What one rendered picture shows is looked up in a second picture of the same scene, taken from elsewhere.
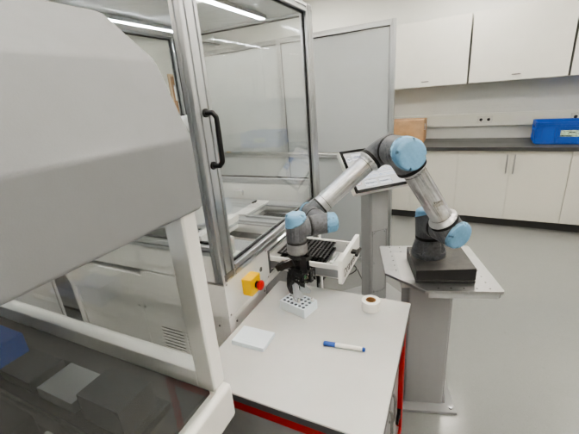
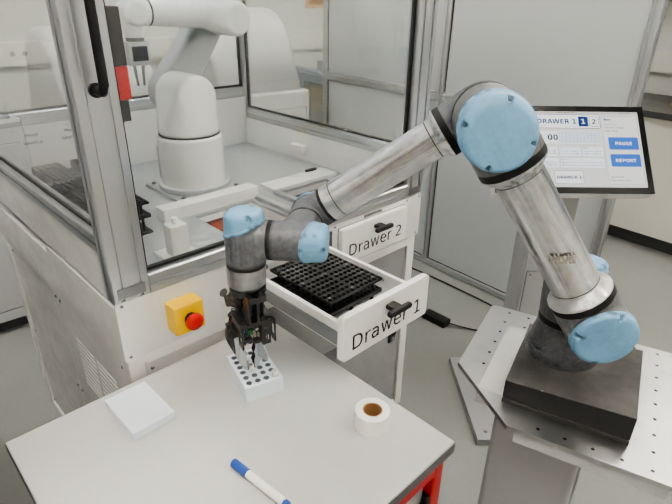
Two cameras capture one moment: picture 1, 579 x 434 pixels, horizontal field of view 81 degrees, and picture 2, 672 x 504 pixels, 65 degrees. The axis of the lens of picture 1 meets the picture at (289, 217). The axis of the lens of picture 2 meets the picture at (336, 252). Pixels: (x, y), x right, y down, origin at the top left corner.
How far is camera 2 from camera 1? 59 cm
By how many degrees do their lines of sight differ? 19
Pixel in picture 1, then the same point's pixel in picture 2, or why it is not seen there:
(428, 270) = (530, 388)
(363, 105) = (595, 18)
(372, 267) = not seen: hidden behind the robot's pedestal
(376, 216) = not seen: hidden behind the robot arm
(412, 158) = (497, 143)
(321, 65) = not seen: outside the picture
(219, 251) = (104, 248)
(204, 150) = (71, 58)
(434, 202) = (552, 254)
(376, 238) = (532, 283)
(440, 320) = (550, 487)
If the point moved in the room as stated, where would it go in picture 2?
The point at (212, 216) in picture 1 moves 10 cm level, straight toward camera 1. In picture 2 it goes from (89, 184) to (58, 203)
